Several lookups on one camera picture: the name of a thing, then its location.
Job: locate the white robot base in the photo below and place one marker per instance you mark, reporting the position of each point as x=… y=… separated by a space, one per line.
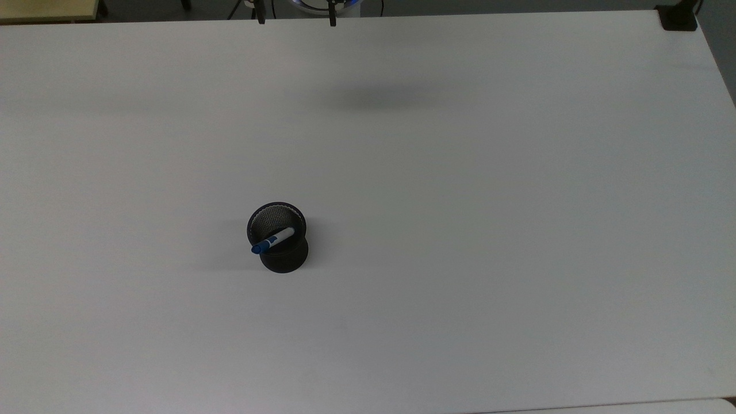
x=315 y=6

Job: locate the black mesh pen cup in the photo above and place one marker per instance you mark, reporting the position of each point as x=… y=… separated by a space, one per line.
x=283 y=260

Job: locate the black corner mount bracket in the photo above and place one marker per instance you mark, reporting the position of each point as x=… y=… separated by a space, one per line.
x=678 y=17

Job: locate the blue and white marker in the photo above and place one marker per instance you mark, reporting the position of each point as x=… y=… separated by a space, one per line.
x=274 y=240

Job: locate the black table clamp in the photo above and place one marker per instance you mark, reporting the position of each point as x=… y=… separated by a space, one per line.
x=332 y=16
x=260 y=14

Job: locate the yellow wooden table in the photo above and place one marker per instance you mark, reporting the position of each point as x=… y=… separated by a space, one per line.
x=46 y=8

